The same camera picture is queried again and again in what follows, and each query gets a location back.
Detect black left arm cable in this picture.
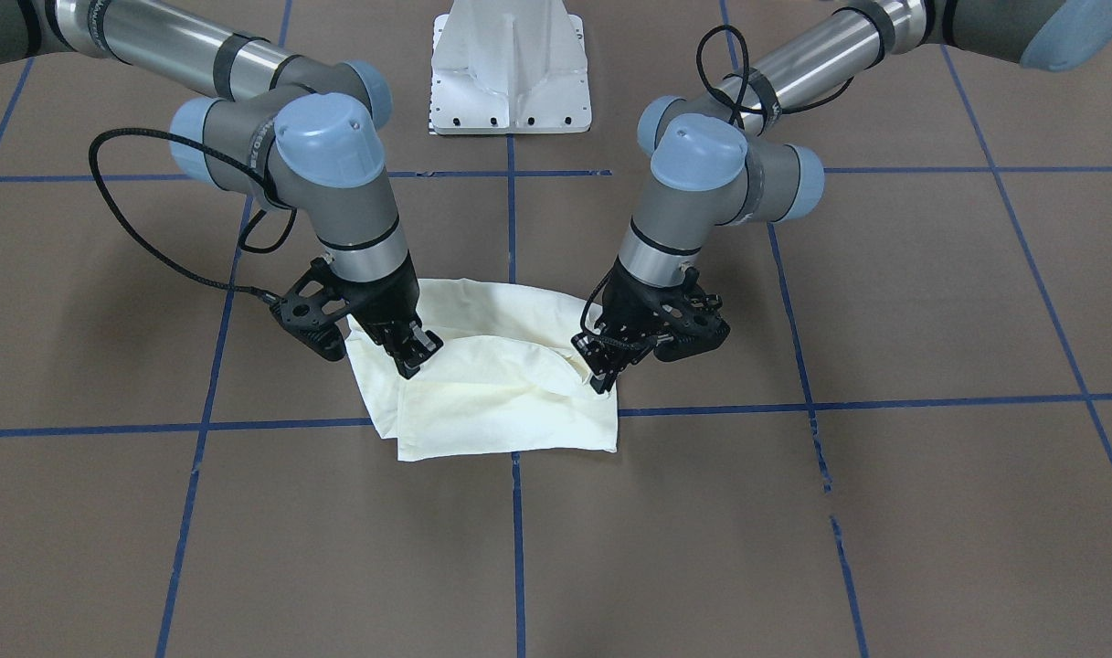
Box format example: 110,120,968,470
697,24,853,138

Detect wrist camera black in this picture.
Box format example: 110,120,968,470
268,257,359,362
654,267,729,363

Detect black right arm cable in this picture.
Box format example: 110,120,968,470
90,128,299,302

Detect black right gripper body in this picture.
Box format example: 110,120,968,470
344,275,420,343

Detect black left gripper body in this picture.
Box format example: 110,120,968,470
597,260,681,353

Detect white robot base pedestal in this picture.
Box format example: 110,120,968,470
428,1,593,136

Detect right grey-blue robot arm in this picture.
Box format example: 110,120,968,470
0,1,443,378

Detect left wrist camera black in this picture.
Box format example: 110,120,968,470
654,267,729,363

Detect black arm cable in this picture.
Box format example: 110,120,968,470
697,24,853,138
90,128,299,302

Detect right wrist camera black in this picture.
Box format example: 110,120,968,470
268,257,359,362

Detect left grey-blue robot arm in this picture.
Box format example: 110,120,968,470
570,1,1112,393

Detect cream long-sleeve cat shirt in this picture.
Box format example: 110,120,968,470
345,279,619,462

